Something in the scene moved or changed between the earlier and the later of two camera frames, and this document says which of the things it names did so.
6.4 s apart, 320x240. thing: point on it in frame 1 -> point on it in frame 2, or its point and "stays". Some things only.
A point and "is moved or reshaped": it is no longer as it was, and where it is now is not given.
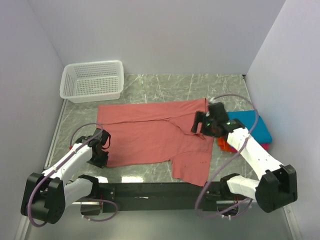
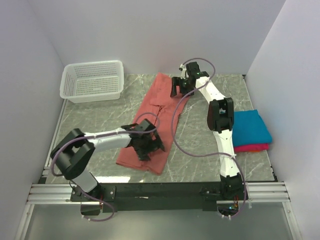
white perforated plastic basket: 92,82 stays
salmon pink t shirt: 147,132 is moved or reshaped
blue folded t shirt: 253,124 stays
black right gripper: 200,117 -> 175,82
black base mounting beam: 210,196 stays
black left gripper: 102,162 -> 142,153
